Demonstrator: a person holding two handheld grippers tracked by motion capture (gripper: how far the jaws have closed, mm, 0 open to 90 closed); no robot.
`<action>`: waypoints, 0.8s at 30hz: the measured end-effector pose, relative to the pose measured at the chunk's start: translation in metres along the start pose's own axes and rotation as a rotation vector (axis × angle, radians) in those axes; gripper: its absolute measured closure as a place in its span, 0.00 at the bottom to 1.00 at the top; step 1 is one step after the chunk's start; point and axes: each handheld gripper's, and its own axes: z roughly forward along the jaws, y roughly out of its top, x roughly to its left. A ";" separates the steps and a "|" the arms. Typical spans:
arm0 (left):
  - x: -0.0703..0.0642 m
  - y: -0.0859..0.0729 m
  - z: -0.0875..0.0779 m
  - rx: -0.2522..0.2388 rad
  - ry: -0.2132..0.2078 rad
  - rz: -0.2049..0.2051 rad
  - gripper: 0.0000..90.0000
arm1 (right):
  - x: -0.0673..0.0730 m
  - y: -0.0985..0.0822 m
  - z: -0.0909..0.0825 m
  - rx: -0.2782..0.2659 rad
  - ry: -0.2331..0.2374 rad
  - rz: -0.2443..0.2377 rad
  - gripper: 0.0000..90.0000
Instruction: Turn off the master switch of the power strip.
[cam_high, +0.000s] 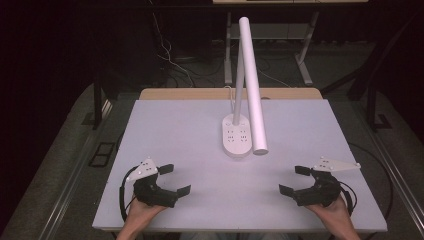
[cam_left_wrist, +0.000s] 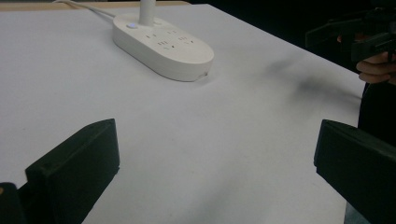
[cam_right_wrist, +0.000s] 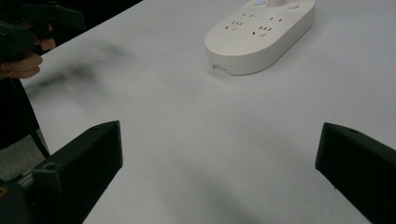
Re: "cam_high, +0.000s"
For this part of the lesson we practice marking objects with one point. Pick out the person's right hand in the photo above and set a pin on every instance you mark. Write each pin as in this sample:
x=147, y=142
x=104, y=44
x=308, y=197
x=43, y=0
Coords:
x=336, y=215

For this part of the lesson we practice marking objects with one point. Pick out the person's left hand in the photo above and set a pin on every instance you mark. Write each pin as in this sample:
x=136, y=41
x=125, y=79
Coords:
x=138, y=215

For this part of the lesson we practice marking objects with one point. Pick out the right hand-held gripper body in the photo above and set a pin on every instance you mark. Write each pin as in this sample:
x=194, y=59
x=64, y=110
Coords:
x=321, y=193

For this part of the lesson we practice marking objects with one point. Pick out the black rectangular floor frame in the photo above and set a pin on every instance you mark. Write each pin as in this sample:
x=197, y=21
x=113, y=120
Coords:
x=101, y=154

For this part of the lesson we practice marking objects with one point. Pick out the aluminium floor rail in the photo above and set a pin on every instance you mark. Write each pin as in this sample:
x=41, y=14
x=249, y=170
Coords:
x=395, y=173
x=71, y=186

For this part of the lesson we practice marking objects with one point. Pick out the black metal stand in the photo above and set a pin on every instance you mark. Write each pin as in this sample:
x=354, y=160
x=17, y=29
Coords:
x=372, y=106

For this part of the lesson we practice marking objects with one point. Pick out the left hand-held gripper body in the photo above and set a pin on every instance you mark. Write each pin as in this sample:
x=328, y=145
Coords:
x=154, y=195

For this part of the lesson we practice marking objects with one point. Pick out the white desk lamp with sockets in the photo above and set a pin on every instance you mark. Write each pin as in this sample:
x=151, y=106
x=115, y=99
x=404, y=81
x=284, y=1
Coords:
x=251, y=83

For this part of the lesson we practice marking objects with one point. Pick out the grey metal desk frame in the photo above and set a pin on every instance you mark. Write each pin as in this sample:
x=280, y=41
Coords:
x=228, y=60

